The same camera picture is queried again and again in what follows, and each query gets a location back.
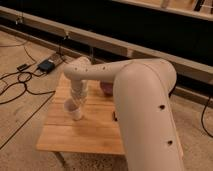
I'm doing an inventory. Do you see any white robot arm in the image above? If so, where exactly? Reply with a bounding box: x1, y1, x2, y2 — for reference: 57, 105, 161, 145
64, 57, 184, 171

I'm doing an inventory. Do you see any wooden table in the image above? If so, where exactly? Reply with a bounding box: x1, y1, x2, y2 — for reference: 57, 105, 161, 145
36, 75, 124, 155

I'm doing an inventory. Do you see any small black plug box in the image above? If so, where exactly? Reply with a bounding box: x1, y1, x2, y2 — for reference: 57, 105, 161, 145
17, 64, 29, 72

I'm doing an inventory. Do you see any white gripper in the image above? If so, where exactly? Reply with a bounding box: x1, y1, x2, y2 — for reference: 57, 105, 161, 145
70, 80, 88, 106

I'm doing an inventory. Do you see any dark red ceramic bowl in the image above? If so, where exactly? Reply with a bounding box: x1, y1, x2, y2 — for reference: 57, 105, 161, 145
100, 82, 113, 96

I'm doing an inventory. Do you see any black power adapter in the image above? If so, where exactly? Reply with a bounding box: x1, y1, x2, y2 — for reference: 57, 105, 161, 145
38, 60, 55, 73

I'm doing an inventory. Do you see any black floor cable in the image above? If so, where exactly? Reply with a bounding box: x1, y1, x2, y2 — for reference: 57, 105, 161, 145
0, 43, 56, 106

